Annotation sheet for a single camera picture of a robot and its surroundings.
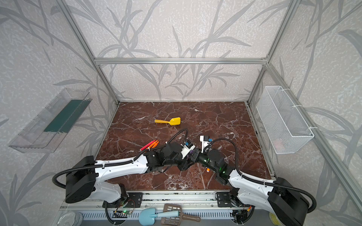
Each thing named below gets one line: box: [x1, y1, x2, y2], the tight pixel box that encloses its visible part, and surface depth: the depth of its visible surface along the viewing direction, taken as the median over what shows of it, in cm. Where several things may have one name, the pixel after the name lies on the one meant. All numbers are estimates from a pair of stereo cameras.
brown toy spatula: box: [160, 203, 201, 226], surface depth 70 cm
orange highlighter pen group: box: [145, 139, 160, 150], surface depth 97 cm
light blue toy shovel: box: [138, 207, 180, 226], surface depth 70 cm
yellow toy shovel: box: [154, 117, 181, 126], surface depth 108 cm
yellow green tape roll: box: [268, 211, 283, 226], surface depth 67 cm
